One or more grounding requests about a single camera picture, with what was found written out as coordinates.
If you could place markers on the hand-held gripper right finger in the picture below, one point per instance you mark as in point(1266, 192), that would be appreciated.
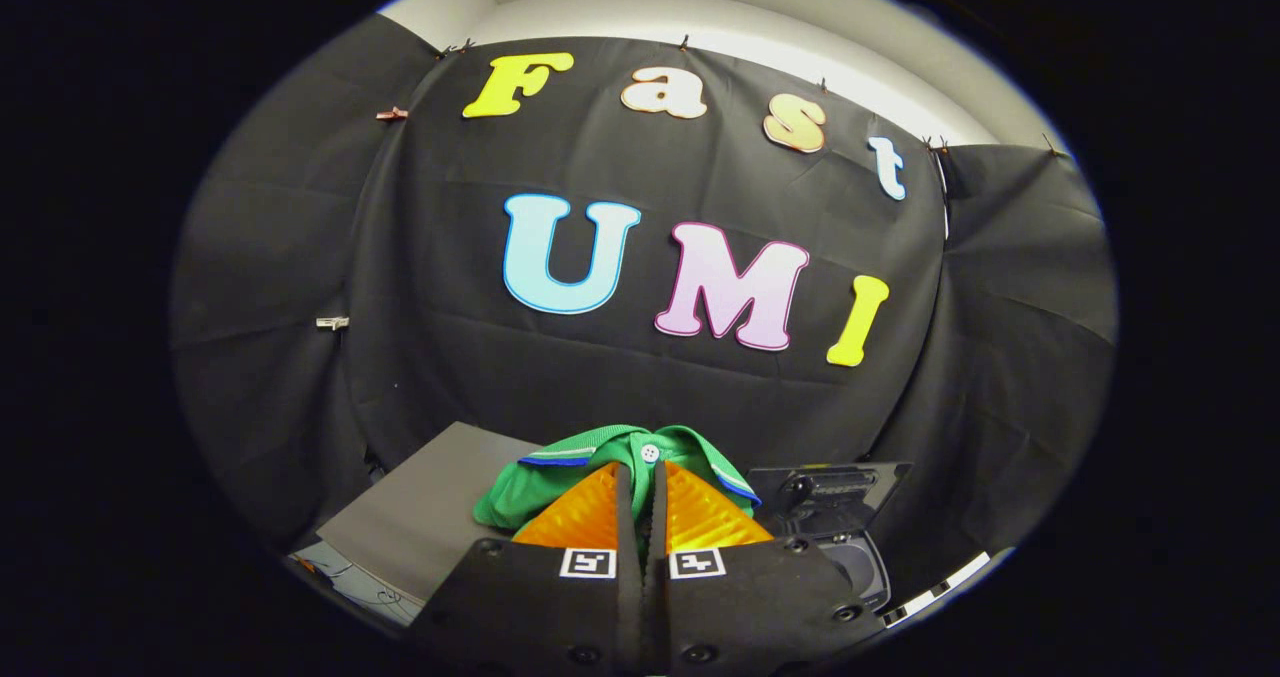
point(658, 527)

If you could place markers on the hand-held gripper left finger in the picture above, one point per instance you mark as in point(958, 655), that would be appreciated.
point(626, 527)

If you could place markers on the green polo shirt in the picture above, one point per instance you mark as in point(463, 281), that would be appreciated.
point(540, 492)

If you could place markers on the black backdrop cloth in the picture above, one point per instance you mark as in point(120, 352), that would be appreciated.
point(600, 377)

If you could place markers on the grey cabinet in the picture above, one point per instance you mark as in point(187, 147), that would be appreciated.
point(420, 517)

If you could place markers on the silver clip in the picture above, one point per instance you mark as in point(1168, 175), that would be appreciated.
point(332, 323)

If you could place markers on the copper clip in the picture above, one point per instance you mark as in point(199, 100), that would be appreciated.
point(392, 114)

